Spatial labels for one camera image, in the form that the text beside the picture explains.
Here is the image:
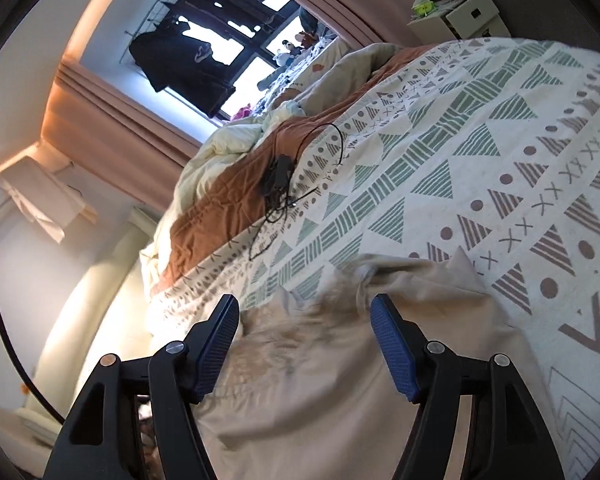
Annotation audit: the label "black cable with device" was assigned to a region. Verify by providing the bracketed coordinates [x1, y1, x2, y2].
[249, 122, 345, 261]

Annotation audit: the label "dark hanging clothes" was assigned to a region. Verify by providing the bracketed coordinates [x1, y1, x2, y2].
[129, 0, 291, 117]

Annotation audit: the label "hanging white cloth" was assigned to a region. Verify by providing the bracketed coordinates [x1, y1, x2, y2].
[0, 157, 98, 243]

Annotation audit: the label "brown and cream quilt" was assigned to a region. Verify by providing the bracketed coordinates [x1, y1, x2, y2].
[140, 42, 431, 296]

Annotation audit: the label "white printed bed sheet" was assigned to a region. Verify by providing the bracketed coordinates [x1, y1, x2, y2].
[260, 35, 353, 111]

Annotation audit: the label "window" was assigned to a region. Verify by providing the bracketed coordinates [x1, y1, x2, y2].
[122, 0, 323, 122]

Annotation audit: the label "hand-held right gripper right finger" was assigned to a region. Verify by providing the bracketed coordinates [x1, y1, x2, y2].
[370, 294, 565, 480]

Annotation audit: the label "thick black cable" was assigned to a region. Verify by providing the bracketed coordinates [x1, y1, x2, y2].
[0, 212, 61, 413]

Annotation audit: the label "light beige jacket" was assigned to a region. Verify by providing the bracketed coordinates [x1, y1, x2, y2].
[190, 247, 575, 480]

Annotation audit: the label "patterned white blanket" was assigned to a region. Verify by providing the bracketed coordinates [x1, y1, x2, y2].
[145, 37, 600, 480]

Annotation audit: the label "plush toys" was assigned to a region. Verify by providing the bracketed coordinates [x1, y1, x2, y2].
[270, 30, 321, 68]

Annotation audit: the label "cream padded headboard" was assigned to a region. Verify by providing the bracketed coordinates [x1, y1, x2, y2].
[30, 205, 161, 426]

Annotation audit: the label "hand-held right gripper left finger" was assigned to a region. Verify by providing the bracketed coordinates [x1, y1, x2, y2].
[42, 294, 241, 480]

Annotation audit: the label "white nightstand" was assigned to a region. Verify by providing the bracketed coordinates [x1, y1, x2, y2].
[407, 0, 500, 46]

